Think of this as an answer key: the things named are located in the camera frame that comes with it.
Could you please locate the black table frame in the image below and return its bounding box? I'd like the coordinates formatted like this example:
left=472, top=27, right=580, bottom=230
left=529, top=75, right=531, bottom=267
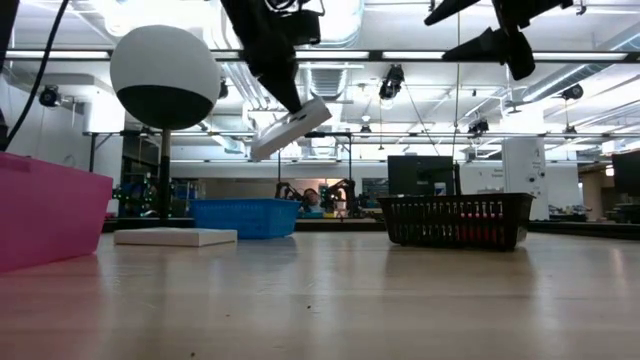
left=102, top=217, right=640, bottom=241

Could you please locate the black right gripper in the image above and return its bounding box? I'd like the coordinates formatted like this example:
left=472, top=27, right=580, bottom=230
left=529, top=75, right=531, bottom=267
left=423, top=0, right=574, bottom=81

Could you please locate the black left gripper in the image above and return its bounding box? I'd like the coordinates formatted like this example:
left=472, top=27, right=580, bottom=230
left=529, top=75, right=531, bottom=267
left=219, top=0, right=305, bottom=115

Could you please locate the pink translucent plastic bin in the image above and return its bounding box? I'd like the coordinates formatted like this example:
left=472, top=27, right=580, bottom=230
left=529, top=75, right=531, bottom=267
left=0, top=152, right=114, bottom=274

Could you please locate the black overhead rig bar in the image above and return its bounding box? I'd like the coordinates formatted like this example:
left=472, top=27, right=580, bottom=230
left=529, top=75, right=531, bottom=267
left=0, top=48, right=640, bottom=63

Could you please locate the person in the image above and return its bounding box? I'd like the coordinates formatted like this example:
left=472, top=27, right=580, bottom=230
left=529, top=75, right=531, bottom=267
left=301, top=188, right=322, bottom=214

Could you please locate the black background monitor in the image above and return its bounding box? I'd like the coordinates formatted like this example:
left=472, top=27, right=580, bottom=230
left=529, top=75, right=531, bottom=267
left=612, top=149, right=640, bottom=197
left=387, top=155, right=455, bottom=196

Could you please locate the blue plastic basket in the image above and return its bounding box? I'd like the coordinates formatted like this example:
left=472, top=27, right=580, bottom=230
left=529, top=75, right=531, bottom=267
left=189, top=198, right=302, bottom=240

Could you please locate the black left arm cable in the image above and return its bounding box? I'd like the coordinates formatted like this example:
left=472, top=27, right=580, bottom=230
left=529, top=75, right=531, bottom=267
left=3, top=0, right=71, bottom=149

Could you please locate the black background rig frame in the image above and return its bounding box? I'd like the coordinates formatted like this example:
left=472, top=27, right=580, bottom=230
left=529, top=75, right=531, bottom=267
left=276, top=131, right=354, bottom=201

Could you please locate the white globe lamp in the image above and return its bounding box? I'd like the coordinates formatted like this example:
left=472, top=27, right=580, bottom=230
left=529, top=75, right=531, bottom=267
left=109, top=24, right=239, bottom=248

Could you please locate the white printed box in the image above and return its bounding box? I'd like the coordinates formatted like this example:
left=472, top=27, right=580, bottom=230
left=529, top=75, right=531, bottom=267
left=249, top=96, right=333, bottom=162

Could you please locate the black plastic basket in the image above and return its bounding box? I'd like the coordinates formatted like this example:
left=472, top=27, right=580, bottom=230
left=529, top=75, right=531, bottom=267
left=377, top=192, right=535, bottom=252

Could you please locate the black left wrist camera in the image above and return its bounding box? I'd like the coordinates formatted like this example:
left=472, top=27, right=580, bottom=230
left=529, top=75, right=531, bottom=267
left=264, top=0, right=322, bottom=47

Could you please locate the white square column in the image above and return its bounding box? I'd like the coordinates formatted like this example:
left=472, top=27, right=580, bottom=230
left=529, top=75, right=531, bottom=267
left=501, top=137, right=550, bottom=222

